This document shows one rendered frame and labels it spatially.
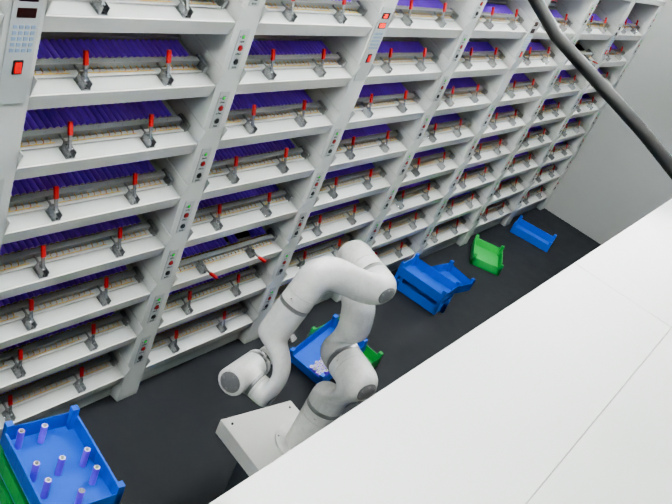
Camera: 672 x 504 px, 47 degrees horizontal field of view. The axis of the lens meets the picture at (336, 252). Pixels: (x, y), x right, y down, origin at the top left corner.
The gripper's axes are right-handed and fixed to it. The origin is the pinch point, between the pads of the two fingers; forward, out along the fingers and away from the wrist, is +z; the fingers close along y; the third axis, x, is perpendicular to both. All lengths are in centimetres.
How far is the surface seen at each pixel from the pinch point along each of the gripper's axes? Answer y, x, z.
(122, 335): 48, -41, 1
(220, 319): 57, -31, 63
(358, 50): -64, -62, 63
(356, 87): -52, -55, 70
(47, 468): 39, -14, -62
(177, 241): 9, -49, 6
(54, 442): 40, -20, -55
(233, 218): 5, -49, 37
